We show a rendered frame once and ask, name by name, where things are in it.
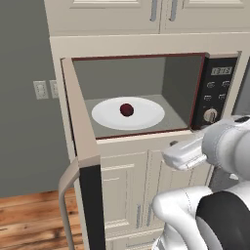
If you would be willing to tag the cream base cupboard door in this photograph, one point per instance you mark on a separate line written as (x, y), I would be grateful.
(120, 192)
(162, 182)

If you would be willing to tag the cream tall cupboard frame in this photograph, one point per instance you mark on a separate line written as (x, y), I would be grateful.
(130, 44)

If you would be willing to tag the dark red round fruit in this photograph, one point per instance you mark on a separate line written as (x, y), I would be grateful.
(126, 109)

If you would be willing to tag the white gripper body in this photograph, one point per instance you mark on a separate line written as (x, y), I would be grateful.
(182, 154)

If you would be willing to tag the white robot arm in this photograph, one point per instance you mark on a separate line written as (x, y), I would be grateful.
(224, 215)

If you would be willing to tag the white round plate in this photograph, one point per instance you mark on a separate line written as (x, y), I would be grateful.
(143, 115)

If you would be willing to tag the white wall socket plate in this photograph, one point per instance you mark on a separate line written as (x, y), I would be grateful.
(41, 90)
(54, 89)

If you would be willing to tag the black and beige microwave oven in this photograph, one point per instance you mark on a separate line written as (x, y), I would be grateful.
(215, 94)

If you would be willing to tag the cream wall cupboard door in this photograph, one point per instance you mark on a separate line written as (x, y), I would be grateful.
(104, 16)
(211, 16)

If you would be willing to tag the beige microwave door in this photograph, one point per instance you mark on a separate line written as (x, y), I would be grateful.
(85, 143)

